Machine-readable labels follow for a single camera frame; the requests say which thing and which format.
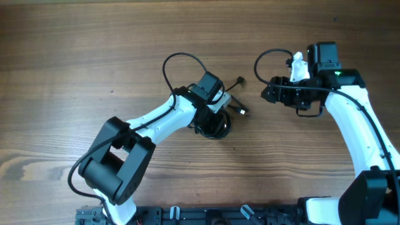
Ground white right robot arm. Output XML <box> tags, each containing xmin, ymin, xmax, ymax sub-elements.
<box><xmin>261</xmin><ymin>42</ymin><xmax>399</xmax><ymax>224</ymax></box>

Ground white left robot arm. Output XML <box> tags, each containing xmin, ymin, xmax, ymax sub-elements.
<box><xmin>74</xmin><ymin>72</ymin><xmax>231</xmax><ymax>224</ymax></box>

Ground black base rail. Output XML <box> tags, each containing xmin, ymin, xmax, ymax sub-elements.
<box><xmin>74</xmin><ymin>204</ymin><xmax>304</xmax><ymax>225</ymax></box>

